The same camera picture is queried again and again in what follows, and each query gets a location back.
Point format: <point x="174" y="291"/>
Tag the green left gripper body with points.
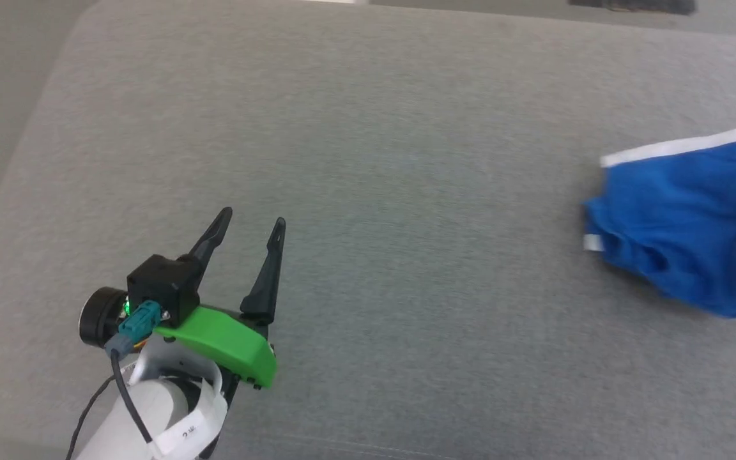
<point x="227" y="338"/>

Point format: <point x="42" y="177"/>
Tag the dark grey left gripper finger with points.
<point x="268" y="275"/>
<point x="211" y="241"/>

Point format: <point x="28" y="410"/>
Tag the blue shorts with white trim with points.
<point x="687" y="223"/>

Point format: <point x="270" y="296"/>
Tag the white label strip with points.
<point x="195" y="425"/>

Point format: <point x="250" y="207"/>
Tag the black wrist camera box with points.
<point x="163" y="284"/>

